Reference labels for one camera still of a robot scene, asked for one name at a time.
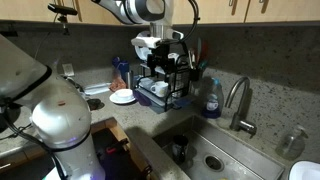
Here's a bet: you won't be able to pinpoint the large white plate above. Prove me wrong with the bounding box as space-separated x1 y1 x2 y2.
134 30 154 63

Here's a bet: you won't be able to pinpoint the red spatula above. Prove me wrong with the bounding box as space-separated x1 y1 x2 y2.
201 39 210 64

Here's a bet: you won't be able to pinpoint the white round basin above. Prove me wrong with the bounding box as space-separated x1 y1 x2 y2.
288 160 320 180

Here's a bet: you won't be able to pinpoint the black utensil holder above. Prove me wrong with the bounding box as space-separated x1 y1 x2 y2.
189 66 205 83

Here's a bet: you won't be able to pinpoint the small white bowl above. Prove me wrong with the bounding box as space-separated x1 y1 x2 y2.
114 88 134 101

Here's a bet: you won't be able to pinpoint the black base plate with clamps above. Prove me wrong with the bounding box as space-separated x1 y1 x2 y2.
91 128 154 180

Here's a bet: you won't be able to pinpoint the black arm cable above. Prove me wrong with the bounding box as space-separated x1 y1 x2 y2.
178 0 201 44

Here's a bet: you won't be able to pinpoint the white saucer plate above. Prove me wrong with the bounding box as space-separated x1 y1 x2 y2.
109 90 138 105

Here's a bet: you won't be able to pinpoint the plain white mug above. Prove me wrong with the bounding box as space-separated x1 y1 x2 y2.
149 80 170 98

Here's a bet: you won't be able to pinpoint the black mug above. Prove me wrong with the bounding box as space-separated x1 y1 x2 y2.
171 134 190 164

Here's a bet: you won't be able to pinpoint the black camera on stand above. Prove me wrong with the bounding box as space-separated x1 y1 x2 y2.
47 3 79 36

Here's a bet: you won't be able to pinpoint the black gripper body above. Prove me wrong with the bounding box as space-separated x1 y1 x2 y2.
146 39 183 69

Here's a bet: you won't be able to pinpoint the stainless steel tumbler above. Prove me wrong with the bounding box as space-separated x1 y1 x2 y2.
125 69 135 90

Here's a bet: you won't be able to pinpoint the black wire dish rack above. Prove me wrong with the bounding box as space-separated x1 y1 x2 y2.
134 53 202 114

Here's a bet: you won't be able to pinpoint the white flat tray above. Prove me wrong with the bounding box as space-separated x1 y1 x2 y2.
83 82 112 96

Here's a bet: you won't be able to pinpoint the wooden wall cabinets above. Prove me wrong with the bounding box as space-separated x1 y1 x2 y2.
0 0 320 26

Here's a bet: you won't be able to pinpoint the stainless steel sink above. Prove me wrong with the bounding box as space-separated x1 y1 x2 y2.
152 114 286 180

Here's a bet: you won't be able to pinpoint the small black object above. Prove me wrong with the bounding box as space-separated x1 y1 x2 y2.
85 98 105 112

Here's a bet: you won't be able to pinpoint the white wall outlet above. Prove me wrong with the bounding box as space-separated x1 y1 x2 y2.
61 63 75 78

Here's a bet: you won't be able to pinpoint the steel kitchen faucet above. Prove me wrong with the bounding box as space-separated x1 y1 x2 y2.
224 76 258 138

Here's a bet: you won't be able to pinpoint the orange plastic bag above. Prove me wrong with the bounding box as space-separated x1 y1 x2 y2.
109 68 128 93

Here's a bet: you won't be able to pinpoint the blue dish soap bottle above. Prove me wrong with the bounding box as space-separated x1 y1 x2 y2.
201 77 225 120

